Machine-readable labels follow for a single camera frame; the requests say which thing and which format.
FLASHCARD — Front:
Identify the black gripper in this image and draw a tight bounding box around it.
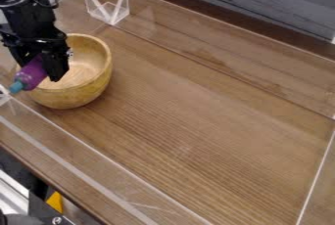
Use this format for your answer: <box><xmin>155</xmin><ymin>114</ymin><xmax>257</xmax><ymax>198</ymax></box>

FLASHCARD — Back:
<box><xmin>0</xmin><ymin>0</ymin><xmax>70</xmax><ymax>82</ymax></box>

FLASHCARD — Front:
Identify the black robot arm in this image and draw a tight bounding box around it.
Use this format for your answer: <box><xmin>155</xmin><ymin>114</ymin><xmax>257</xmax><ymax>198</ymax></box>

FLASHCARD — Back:
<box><xmin>0</xmin><ymin>0</ymin><xmax>70</xmax><ymax>82</ymax></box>

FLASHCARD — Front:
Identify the purple toy eggplant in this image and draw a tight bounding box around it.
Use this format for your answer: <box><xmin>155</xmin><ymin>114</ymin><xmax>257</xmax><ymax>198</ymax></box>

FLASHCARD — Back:
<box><xmin>9</xmin><ymin>56</ymin><xmax>47</xmax><ymax>94</ymax></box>

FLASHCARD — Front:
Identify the yellow black device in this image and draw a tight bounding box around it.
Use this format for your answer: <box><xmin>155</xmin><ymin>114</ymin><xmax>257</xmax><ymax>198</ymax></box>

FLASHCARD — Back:
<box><xmin>28</xmin><ymin>192</ymin><xmax>95</xmax><ymax>225</ymax></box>

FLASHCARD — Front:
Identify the clear acrylic tray wall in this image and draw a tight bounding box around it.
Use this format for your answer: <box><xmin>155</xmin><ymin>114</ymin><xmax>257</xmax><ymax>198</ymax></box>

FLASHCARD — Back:
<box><xmin>0</xmin><ymin>85</ymin><xmax>212</xmax><ymax>225</ymax></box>

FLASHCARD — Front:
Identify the clear acrylic corner bracket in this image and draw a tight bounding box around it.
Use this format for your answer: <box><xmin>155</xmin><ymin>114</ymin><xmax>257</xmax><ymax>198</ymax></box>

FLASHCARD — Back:
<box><xmin>84</xmin><ymin>0</ymin><xmax>130</xmax><ymax>25</ymax></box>

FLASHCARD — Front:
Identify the brown wooden bowl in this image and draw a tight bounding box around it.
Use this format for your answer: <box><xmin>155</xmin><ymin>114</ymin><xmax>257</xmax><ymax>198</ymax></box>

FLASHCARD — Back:
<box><xmin>27</xmin><ymin>33</ymin><xmax>112</xmax><ymax>110</ymax></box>

